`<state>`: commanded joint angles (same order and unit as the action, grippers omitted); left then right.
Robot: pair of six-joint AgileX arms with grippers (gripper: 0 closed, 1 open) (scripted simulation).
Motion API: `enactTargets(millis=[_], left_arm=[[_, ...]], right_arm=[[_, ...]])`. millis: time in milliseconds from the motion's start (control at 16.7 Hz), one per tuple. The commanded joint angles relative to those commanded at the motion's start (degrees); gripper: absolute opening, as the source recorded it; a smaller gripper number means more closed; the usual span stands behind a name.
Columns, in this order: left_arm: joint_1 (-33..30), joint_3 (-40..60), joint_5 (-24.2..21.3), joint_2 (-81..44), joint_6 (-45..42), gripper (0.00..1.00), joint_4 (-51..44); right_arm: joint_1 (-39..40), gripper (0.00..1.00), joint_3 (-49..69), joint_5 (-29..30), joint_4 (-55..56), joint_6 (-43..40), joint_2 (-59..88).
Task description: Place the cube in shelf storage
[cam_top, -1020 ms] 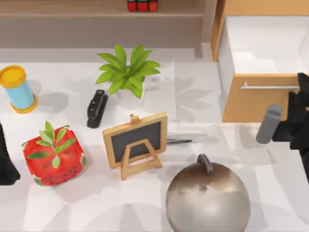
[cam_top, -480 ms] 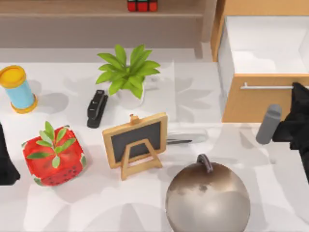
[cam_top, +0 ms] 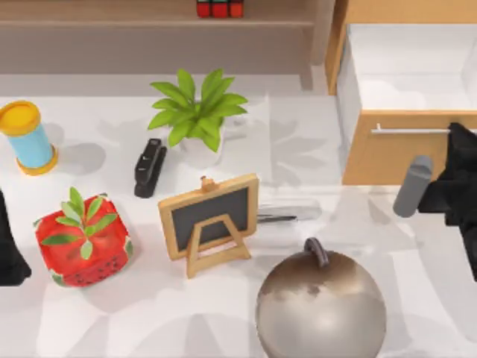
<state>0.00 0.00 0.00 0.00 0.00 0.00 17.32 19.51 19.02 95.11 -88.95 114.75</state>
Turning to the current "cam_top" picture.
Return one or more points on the grey rounded box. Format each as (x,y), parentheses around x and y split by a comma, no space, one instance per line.
(413,186)

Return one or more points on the pale wooden drawer front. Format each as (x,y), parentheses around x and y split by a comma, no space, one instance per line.
(387,160)

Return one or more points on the pulled-out drawer white inside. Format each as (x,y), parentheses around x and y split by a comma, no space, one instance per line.
(406,63)

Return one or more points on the wooden cupboard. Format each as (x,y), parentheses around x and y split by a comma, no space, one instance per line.
(337,48)

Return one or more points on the silver stapler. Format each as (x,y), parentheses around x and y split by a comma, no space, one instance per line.
(287,213)

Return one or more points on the wooden framed blackboard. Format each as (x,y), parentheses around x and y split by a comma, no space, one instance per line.
(208,212)

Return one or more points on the green plant in white pot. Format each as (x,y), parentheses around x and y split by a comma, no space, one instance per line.
(197,112)

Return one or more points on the colourful puzzle cube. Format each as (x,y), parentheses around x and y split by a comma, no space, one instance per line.
(220,8)

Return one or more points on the black stapler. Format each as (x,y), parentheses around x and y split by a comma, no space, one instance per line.
(149,168)

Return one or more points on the open wooden shelf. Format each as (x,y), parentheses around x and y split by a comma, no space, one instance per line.
(149,41)

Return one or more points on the red watermelon cube plant pot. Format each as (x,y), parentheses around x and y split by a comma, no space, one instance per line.
(85,250)

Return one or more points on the blue cup with yellow lid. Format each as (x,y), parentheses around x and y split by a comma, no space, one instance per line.
(31,141)

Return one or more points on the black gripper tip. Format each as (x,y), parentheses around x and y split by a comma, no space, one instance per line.
(9,246)

